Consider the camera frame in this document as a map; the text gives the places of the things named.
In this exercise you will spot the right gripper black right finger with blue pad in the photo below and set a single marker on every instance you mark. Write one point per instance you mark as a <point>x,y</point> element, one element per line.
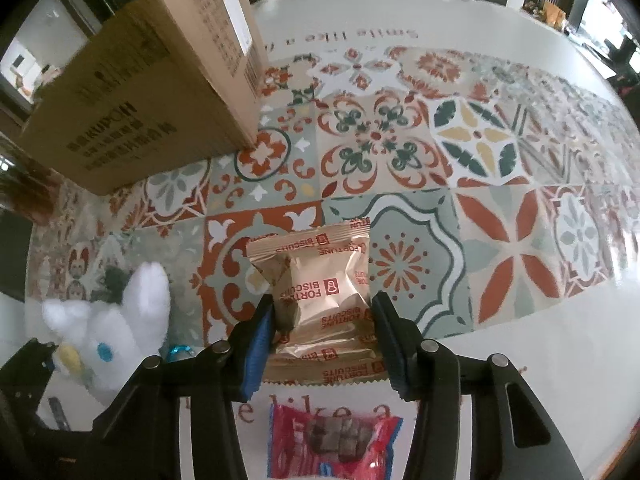
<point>407,355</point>

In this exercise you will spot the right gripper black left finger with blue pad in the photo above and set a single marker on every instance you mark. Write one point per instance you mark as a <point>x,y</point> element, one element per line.
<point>236,364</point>

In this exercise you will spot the gold fortune biscuits packet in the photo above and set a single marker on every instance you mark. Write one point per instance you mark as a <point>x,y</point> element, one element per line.
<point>319,282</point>

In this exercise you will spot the red candy bag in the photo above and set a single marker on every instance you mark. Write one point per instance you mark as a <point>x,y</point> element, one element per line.
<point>303,445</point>

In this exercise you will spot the white plush toy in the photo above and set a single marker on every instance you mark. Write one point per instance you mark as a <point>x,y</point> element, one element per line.
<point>102,343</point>

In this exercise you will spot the patterned tile tablecloth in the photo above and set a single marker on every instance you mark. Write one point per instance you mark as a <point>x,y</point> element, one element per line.
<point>498,170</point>

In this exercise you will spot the brown cardboard box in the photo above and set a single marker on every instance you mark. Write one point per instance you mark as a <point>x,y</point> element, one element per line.
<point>164,83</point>

